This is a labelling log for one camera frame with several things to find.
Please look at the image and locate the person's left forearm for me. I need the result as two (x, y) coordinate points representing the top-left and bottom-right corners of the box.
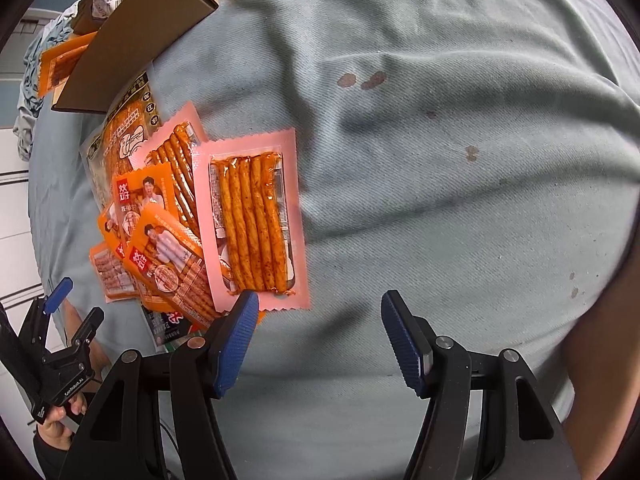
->
(32, 432), (76, 480)

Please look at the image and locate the light blue bedsheet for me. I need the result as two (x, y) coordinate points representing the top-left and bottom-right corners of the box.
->
(27, 0), (640, 480)

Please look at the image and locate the person's left hand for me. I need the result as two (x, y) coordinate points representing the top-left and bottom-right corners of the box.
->
(37, 394), (89, 450)

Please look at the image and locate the orange snack packet underneath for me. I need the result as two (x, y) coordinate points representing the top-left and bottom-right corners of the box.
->
(89, 162), (223, 331)

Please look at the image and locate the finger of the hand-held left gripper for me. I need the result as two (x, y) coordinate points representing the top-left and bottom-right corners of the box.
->
(45, 307), (105, 368)
(22, 277), (75, 356)

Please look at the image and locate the crumpled blue-grey cloth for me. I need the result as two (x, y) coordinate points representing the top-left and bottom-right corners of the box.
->
(14, 7), (76, 161)

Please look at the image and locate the brown cardboard box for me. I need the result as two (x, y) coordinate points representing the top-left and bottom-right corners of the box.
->
(51, 0), (221, 113)

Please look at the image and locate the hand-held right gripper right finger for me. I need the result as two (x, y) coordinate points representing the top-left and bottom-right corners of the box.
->
(381, 290), (576, 480)

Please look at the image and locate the dark green snack packet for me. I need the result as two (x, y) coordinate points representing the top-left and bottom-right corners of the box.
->
(142, 305), (202, 357)

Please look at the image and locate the pink stick snack packet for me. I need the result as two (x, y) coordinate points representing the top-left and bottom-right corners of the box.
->
(192, 127), (311, 311)
(129, 101), (208, 233)

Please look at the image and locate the yellow black snack packet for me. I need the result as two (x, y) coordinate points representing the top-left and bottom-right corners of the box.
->
(80, 71), (162, 196)

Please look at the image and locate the orange flat snack packet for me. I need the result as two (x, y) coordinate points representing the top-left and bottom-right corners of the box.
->
(37, 31), (98, 98)

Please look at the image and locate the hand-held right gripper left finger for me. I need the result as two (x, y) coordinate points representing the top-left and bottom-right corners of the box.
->
(60, 290), (261, 480)

